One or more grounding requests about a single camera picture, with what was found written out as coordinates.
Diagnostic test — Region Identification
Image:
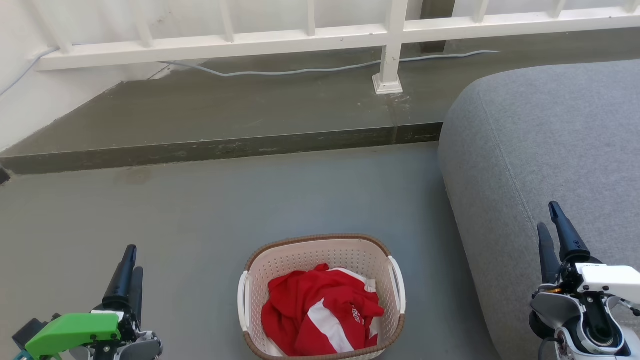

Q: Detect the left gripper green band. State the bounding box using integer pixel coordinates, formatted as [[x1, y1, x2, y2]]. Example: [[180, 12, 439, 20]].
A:
[[25, 244, 163, 360]]

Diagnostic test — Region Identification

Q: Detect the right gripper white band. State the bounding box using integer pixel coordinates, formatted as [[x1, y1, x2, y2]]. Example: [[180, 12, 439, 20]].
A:
[[537, 201, 640, 306]]

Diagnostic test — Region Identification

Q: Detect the red shirt with white print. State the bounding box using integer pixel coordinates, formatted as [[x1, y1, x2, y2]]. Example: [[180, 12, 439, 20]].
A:
[[292, 267, 386, 357]]

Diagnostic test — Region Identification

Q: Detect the grey fabric sofa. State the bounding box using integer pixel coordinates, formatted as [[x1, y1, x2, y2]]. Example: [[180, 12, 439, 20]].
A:
[[438, 59, 640, 360]]

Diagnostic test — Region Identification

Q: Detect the beige perforated laundry basket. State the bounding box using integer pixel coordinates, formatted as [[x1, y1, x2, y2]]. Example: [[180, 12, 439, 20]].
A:
[[237, 233, 407, 360]]

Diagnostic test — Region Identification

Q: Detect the white wooden railing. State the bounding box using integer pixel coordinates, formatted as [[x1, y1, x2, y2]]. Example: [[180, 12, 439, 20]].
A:
[[27, 0, 640, 96]]

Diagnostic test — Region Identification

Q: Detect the light grey floor cable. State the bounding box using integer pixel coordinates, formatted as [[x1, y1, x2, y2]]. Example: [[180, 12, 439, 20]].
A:
[[0, 47, 501, 98]]

